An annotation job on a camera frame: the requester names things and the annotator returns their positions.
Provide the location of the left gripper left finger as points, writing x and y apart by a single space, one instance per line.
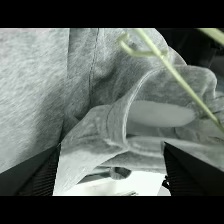
26 176

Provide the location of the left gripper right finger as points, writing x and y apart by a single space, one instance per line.
196 176

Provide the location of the grey long-sleeved shirt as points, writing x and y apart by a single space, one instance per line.
33 83

